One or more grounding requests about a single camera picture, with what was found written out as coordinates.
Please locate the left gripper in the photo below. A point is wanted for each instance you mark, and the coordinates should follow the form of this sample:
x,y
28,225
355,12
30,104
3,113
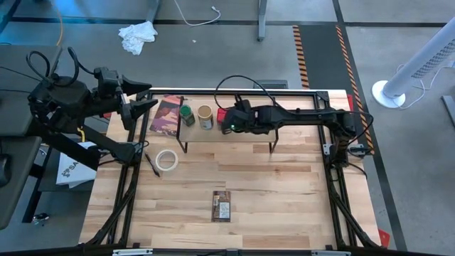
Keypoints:
x,y
106,101

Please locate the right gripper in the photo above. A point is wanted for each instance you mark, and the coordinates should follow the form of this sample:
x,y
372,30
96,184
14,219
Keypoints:
x,y
241,121

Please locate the red spice tin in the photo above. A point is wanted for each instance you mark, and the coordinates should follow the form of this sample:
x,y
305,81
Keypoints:
x,y
220,115

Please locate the dark red booklet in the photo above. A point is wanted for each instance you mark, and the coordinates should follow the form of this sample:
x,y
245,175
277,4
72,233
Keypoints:
x,y
165,117

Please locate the white spice jar beige lid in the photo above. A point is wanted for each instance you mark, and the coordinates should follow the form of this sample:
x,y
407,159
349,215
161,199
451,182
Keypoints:
x,y
205,112

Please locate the wooden shelf black metal legs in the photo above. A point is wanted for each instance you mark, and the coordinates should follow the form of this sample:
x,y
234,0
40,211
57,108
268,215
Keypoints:
x,y
199,134

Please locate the green lidded spice jar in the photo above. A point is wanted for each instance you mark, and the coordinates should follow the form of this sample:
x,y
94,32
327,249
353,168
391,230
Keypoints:
x,y
186,112

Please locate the white masking tape roll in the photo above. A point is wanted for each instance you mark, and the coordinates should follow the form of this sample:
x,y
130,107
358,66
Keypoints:
x,y
157,160

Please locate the black pen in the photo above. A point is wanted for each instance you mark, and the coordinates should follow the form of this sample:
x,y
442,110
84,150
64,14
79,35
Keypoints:
x,y
152,164

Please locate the orange brown spice pouch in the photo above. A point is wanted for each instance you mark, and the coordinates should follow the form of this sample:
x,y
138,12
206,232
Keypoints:
x,y
221,206

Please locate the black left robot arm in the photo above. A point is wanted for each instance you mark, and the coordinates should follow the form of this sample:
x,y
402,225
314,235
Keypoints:
x,y
60,103

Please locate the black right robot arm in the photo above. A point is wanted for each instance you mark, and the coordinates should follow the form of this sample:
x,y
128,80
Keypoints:
x,y
302,115

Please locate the grey floor outlet box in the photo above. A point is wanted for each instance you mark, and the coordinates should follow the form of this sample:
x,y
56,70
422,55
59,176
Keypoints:
x,y
275,83

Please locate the crumpled white cloth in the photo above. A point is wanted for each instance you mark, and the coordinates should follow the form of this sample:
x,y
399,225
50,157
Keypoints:
x,y
136,35

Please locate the grey desk leg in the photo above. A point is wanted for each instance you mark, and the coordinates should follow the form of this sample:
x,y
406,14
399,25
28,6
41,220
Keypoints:
x,y
153,12
262,21

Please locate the white printed bag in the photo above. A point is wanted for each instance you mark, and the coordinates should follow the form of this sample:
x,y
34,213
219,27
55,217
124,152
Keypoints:
x,y
76,174

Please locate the black mat hazard stripes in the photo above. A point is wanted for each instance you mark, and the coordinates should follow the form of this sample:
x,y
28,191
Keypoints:
x,y
320,53

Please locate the red clamp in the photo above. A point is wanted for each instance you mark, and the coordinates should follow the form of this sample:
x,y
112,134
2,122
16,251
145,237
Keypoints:
x,y
384,238
350,103

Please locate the grey desk top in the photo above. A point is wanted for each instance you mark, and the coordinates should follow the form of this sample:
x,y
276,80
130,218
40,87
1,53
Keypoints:
x,y
17,199
14,71

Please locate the black rounded object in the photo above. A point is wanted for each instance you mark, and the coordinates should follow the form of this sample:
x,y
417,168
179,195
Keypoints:
x,y
4,170

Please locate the small black silver object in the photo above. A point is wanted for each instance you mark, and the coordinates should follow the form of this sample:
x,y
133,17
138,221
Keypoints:
x,y
41,217

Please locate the white tower fan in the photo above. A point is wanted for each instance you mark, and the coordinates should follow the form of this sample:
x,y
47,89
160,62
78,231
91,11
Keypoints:
x,y
409,71

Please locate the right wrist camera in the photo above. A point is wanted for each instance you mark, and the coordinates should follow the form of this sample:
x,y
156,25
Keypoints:
x,y
242,104

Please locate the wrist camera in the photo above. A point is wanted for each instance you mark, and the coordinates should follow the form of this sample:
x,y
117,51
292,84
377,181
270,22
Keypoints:
x,y
106,76
242,104

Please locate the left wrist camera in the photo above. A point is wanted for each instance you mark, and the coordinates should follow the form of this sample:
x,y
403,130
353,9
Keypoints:
x,y
106,76

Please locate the black desk leg frame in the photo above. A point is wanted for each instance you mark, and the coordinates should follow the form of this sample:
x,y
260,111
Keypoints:
x,y
33,199

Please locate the silver metal bracket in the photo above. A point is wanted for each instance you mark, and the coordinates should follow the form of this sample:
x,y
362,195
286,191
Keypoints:
x,y
131,252
330,253

